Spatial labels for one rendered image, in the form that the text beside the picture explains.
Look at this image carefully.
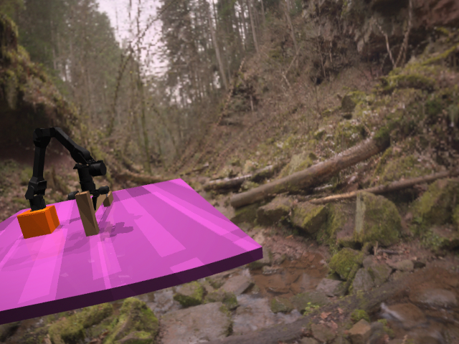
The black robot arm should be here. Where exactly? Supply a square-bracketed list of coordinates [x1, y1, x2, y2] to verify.
[24, 127, 107, 212]

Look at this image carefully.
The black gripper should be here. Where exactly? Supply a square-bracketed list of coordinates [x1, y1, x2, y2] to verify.
[67, 176, 110, 210]

